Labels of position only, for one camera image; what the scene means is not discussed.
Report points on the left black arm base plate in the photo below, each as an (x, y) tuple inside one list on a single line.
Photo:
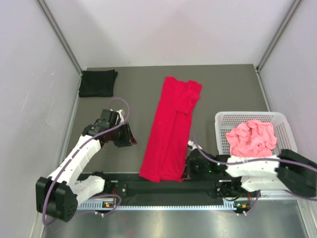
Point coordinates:
[(115, 184)]

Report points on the white perforated plastic basket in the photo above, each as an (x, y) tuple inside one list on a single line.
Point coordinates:
[(226, 121)]

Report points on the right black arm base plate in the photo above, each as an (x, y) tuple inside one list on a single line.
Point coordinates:
[(230, 189)]

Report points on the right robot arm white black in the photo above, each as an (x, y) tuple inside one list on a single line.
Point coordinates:
[(233, 176)]

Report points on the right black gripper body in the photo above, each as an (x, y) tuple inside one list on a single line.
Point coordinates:
[(195, 171)]

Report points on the slotted grey cable duct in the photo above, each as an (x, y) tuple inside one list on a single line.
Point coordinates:
[(100, 205)]

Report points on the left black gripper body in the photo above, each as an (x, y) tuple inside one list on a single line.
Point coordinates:
[(121, 136)]

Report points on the folded black t shirt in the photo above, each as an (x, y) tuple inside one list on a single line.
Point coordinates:
[(97, 83)]

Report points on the aluminium corner post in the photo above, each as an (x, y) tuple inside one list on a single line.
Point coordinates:
[(60, 36), (278, 34)]

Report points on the red polo t shirt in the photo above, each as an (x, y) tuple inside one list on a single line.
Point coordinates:
[(165, 154)]

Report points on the pink crumpled t shirt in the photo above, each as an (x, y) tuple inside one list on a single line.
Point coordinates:
[(253, 138)]

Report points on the left aluminium corner post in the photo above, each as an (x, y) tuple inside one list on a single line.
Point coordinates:
[(60, 36)]

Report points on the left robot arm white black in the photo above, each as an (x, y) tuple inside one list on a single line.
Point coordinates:
[(60, 194)]

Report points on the right aluminium corner post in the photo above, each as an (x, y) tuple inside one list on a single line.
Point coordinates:
[(278, 34)]

